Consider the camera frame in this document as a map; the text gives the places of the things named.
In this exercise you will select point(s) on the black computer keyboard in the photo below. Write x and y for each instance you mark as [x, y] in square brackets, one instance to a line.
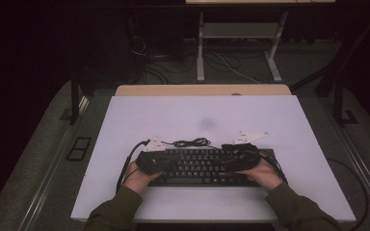
[192, 166]

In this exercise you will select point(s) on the white board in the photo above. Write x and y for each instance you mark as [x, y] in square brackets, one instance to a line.
[205, 109]

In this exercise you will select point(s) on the black metal stand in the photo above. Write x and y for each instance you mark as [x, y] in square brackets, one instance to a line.
[338, 106]
[74, 106]

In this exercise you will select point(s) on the aluminium floor rail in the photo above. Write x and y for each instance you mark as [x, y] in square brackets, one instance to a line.
[45, 189]
[366, 183]

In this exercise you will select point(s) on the grey metal desk frame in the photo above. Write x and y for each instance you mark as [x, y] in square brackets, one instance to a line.
[237, 30]

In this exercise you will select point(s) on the round grey table grommet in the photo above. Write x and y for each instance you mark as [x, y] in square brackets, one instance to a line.
[236, 94]

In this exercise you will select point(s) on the wooden table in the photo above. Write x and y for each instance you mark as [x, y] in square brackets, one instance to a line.
[173, 90]

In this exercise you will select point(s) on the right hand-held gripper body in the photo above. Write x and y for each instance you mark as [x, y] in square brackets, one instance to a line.
[244, 159]

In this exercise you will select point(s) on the person's left hand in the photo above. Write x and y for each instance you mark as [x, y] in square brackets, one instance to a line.
[138, 181]

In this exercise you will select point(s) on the black floor socket plate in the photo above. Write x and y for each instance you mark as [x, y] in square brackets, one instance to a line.
[81, 143]

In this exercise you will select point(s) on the person's right hand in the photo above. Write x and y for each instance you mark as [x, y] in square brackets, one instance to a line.
[263, 176]

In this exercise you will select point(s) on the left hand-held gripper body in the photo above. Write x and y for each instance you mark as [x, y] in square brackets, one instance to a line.
[149, 163]

